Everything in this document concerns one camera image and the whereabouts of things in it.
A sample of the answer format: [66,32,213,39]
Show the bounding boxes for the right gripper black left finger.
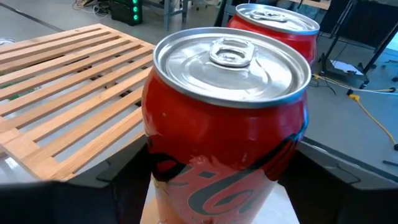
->
[70,135,154,224]

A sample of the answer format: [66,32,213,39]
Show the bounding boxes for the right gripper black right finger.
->
[277,149,390,224]

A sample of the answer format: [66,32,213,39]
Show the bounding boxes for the red Coke Zero can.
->
[226,2,321,68]
[141,27,312,224]

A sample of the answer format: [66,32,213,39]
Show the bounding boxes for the wooden slatted shelf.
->
[0,23,156,183]

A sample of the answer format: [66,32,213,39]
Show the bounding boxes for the black floor stand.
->
[320,0,398,91]

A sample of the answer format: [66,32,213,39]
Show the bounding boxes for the white paper sheet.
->
[330,59,364,76]

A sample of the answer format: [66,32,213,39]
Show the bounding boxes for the black box green lights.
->
[110,0,144,26]

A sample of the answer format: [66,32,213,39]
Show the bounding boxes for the grey table legs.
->
[161,0,191,31]

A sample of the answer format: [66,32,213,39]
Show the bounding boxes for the yellow floor cable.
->
[312,73,398,150]

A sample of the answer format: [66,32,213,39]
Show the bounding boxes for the floor cable bundle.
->
[72,0,109,16]

